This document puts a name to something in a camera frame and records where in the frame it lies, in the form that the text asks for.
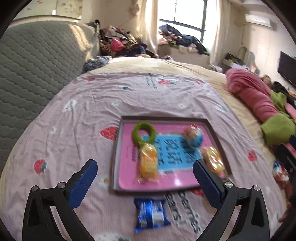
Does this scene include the pink blue book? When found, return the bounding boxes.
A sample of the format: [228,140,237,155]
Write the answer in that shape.
[117,122,220,189]

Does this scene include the left cream curtain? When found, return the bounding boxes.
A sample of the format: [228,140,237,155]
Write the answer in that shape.
[128,0,158,53]

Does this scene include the clothes pile on windowsill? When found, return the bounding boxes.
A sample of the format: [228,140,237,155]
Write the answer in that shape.
[158,24,210,56]

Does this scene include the green fleece garment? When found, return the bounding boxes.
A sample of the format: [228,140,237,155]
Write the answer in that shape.
[261,90,295,146]

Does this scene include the person's hand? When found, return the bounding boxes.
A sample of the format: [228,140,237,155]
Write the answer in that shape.
[278,202,292,223]

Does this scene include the dark patterned cloth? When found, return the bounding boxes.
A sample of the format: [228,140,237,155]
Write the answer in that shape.
[82,56,112,73]

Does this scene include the right cream curtain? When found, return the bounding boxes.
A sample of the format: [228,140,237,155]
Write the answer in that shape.
[210,0,231,66]

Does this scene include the cream curtain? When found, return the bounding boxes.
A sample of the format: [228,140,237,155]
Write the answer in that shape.
[210,0,231,66]
[128,0,158,53]

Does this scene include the blue snack packet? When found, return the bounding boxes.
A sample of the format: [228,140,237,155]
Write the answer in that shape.
[134,198,171,233]

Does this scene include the green fuzzy hair ring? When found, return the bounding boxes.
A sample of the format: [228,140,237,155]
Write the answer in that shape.
[131,121,157,147]

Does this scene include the pink quilt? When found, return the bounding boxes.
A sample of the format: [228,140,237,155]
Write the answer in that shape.
[225,68,296,153]

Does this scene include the black television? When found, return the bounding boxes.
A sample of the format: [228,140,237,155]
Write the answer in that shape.
[277,51,296,87]

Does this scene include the dark shallow box tray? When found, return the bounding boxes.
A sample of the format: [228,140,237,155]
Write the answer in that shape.
[111,115,233,193]

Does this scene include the grey quilted headboard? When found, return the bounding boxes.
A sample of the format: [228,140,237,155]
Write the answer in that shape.
[1,21,99,167]

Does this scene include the yellow rice cracker pack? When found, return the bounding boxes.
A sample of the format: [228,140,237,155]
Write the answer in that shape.
[137,143,159,184]

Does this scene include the blue red surprise egg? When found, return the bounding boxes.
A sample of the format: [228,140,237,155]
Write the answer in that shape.
[183,125,204,149]

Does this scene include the clothes pile by headboard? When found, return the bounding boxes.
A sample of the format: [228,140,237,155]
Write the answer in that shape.
[93,20,159,59]

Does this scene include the white air conditioner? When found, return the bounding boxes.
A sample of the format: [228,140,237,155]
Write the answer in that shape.
[245,14,271,28]

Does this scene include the floral wall painting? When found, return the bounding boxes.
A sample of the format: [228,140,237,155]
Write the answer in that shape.
[15,0,83,20]

